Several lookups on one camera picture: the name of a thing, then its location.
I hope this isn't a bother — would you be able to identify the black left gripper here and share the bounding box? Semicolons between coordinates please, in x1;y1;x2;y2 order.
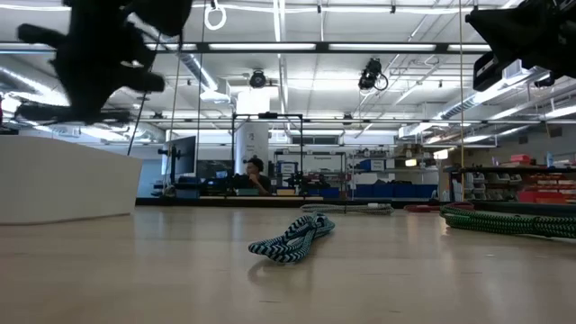
15;0;166;126

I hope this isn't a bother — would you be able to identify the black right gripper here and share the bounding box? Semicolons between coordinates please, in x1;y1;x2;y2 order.
465;0;576;77

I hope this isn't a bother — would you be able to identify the green braided USB-C cable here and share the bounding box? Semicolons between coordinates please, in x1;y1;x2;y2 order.
439;204;576;240

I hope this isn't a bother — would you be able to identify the white grey braided USB-C cable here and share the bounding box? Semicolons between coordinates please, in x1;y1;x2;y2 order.
300;202;395;216

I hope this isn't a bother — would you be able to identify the blue black braided USB-C cable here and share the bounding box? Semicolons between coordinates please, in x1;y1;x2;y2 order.
247;211;337;265

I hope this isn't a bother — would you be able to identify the black monitor on arm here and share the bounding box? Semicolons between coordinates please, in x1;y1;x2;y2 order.
157;135;198;185

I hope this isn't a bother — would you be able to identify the white plastic tray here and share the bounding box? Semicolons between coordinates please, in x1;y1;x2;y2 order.
0;134;144;226

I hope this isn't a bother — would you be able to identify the shelf with red grey bins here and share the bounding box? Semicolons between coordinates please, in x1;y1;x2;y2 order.
443;154;576;203

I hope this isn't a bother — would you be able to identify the blue storage bin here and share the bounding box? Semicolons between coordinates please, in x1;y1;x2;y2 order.
353;182;438;200

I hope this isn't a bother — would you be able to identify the person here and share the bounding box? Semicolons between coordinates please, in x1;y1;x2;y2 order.
234;157;274;197

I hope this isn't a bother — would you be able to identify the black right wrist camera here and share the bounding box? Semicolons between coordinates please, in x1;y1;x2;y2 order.
472;50;512;94

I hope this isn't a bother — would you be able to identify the thin black cord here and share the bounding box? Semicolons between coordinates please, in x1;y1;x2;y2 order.
127;89;149;158

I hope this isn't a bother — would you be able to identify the black overhead camera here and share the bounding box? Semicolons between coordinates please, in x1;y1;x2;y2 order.
358;57;389;93

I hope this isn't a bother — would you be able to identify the white cable loop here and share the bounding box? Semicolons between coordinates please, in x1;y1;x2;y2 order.
204;0;228;32

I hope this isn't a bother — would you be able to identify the red USB-C cable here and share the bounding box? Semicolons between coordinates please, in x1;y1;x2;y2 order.
403;202;473;214

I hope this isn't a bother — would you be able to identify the black aluminium rig frame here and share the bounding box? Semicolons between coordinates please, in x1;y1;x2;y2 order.
0;41;576;217

